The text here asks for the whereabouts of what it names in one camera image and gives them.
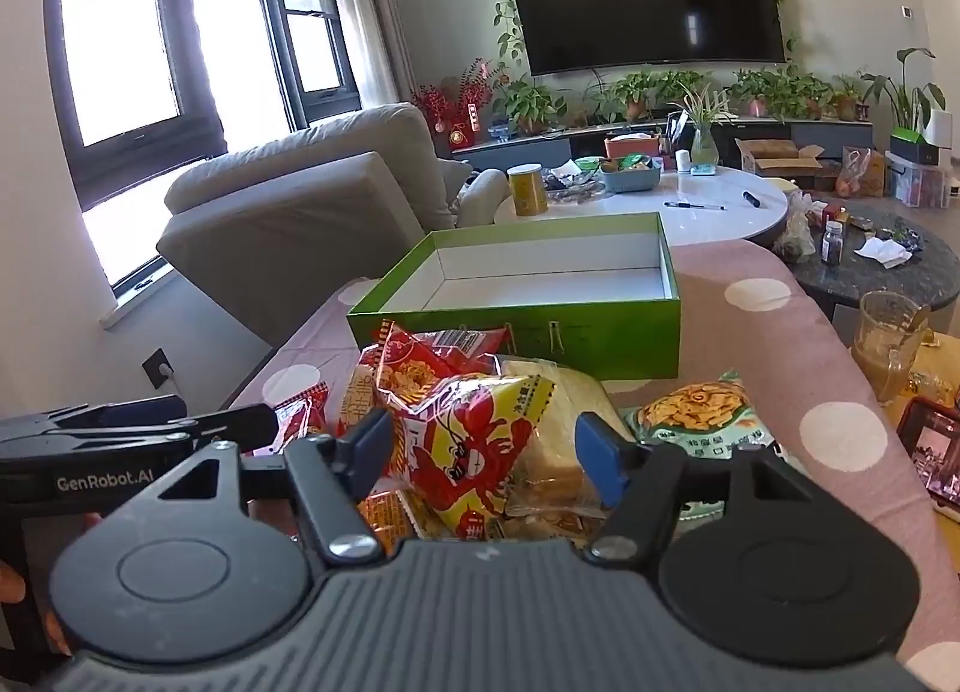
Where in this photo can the orange red box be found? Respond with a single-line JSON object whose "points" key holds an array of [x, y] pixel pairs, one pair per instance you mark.
{"points": [[626, 146]]}

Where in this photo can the small dark jar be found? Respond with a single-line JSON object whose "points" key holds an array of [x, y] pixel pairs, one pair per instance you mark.
{"points": [[832, 246]]}

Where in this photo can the white curtain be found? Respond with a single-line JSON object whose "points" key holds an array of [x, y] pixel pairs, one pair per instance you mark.
{"points": [[360, 10]]}

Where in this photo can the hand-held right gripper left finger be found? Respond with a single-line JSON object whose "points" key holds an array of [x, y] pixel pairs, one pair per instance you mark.
{"points": [[369, 448]]}

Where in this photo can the black pen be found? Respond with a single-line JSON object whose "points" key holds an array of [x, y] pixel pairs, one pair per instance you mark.
{"points": [[694, 205]]}

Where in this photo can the black marker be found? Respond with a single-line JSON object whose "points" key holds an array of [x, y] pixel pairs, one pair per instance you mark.
{"points": [[751, 199]]}

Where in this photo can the red berry decoration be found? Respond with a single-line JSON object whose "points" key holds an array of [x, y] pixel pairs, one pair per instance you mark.
{"points": [[431, 103]]}

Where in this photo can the large leafy floor plant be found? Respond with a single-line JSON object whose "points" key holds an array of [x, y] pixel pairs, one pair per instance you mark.
{"points": [[911, 92]]}

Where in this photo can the glass jug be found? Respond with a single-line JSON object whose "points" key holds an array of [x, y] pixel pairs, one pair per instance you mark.
{"points": [[885, 355]]}

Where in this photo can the green bowl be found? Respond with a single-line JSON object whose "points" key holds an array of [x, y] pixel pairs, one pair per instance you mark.
{"points": [[590, 166]]}

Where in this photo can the orange cracker snack packet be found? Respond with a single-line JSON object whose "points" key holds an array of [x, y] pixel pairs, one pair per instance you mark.
{"points": [[390, 516]]}

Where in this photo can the clear storage box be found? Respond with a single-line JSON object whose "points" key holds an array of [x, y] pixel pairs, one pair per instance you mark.
{"points": [[919, 186]]}

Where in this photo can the clear plastic bag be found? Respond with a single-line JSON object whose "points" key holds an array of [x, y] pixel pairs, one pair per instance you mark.
{"points": [[795, 235]]}

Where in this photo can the orange plastic bag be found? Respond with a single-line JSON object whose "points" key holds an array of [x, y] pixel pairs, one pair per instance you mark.
{"points": [[862, 175]]}

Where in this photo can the small red box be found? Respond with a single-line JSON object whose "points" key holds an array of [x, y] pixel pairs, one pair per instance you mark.
{"points": [[834, 214]]}

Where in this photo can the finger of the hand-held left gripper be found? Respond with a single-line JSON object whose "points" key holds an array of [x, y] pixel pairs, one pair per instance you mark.
{"points": [[240, 422]]}

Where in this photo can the green and black box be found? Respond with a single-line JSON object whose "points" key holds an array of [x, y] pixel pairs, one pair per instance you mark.
{"points": [[911, 151]]}

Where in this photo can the dark marble round table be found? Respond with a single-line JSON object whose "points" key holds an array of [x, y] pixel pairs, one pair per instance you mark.
{"points": [[862, 283]]}

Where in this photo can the open cardboard box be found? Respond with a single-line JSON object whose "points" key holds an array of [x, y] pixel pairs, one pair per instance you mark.
{"points": [[780, 163]]}

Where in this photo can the black framed window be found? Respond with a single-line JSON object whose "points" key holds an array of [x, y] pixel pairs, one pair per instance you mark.
{"points": [[261, 25]]}

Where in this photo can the clear sliced bread packet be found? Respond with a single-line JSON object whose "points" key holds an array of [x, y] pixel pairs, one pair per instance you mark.
{"points": [[555, 437]]}

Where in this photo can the black wall socket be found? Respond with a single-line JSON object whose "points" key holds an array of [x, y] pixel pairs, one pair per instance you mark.
{"points": [[157, 368]]}

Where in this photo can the grey television cabinet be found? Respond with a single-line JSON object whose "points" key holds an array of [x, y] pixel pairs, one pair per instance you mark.
{"points": [[525, 151]]}

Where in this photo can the red yellow crayfish snack packet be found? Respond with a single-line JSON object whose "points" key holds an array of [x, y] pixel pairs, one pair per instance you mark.
{"points": [[465, 452]]}

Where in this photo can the yellow can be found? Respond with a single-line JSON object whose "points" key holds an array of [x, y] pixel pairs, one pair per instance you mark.
{"points": [[526, 193]]}

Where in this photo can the blue basket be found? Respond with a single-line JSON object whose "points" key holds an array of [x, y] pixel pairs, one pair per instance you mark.
{"points": [[634, 181]]}

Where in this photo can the white tissue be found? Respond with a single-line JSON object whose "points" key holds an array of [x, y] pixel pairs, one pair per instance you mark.
{"points": [[885, 251]]}

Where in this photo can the glass vase with plant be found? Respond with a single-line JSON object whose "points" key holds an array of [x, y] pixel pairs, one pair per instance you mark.
{"points": [[703, 146]]}

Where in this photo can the row of potted plants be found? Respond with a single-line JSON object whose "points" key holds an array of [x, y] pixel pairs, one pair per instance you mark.
{"points": [[529, 103]]}

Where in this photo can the red round cracker packet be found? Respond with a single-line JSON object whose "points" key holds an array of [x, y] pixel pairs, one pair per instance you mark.
{"points": [[420, 362]]}

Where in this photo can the green cardboard box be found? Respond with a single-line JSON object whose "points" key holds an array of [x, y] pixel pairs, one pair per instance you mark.
{"points": [[600, 332]]}

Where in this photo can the white round table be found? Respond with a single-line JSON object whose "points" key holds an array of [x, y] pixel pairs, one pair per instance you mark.
{"points": [[735, 227]]}

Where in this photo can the small red snack packet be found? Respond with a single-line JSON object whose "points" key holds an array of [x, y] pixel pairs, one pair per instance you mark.
{"points": [[304, 418]]}

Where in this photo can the small white bottle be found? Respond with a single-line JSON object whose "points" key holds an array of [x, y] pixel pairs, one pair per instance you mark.
{"points": [[683, 162]]}

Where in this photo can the person's left hand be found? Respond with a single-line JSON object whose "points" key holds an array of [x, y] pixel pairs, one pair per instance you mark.
{"points": [[11, 582]]}

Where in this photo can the beige sofa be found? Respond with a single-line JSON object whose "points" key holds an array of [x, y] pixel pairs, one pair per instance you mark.
{"points": [[300, 212]]}

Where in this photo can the white cylinder appliance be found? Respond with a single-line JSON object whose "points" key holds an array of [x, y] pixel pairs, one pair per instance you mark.
{"points": [[941, 133]]}

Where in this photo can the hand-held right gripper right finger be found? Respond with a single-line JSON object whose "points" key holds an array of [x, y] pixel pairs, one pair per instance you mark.
{"points": [[600, 459]]}

